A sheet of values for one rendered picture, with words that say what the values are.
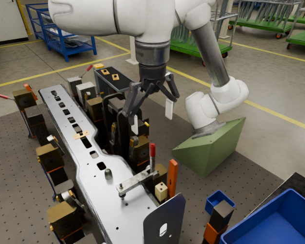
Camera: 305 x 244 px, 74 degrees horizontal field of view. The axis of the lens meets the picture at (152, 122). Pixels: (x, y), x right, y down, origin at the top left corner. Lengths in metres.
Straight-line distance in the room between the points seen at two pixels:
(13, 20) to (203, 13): 6.84
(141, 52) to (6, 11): 7.08
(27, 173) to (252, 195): 1.35
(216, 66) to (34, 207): 1.23
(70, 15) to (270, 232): 0.84
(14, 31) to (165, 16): 7.20
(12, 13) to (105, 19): 7.07
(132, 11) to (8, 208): 1.19
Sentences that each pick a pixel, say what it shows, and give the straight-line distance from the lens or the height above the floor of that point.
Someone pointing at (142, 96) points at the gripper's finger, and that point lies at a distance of 0.58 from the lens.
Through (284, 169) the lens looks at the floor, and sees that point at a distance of 2.65.
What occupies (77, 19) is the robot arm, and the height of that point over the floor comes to 1.62.
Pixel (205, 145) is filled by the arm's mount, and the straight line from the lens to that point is 1.14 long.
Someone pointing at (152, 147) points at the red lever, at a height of 1.20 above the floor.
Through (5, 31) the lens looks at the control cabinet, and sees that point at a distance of 7.57.
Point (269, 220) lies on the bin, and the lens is 0.86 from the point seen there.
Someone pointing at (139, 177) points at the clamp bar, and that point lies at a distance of 0.81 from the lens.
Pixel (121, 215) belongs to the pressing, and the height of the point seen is 1.00.
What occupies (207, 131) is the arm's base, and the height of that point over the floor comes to 0.90.
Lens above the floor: 1.71
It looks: 37 degrees down
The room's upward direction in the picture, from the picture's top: straight up
